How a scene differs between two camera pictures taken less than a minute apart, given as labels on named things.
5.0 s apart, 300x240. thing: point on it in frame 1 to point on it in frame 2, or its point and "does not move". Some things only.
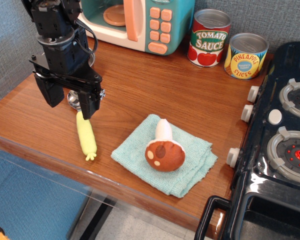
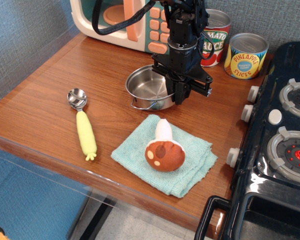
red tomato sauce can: x=209 y=35 does not move
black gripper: x=65 y=61 to x=182 y=61
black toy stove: x=269 y=198 does not move
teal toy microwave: x=164 y=27 does not move
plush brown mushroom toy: x=164 y=154 does not move
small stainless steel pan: x=91 y=59 to x=147 y=87
